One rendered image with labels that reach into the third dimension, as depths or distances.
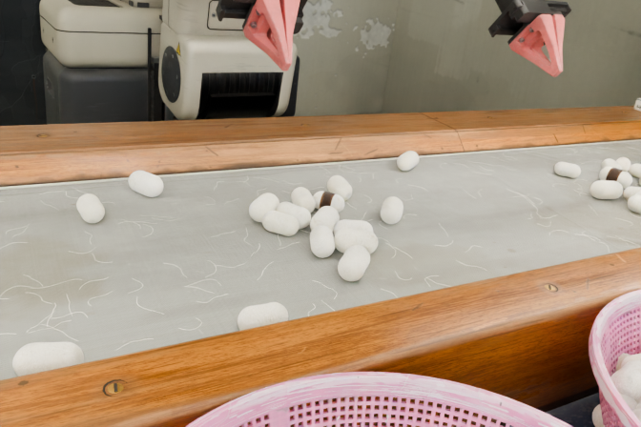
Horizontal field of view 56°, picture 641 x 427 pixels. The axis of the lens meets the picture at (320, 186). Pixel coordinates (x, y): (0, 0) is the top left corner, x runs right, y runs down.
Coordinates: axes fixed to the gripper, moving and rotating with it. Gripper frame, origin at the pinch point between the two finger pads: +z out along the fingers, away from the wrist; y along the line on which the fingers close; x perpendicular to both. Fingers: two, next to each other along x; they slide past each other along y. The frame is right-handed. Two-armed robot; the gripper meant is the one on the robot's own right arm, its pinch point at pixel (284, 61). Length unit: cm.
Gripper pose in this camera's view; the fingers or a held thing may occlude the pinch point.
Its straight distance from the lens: 65.8
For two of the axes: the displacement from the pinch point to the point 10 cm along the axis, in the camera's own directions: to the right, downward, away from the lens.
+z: 2.7, 8.9, -3.6
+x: -3.8, 4.5, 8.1
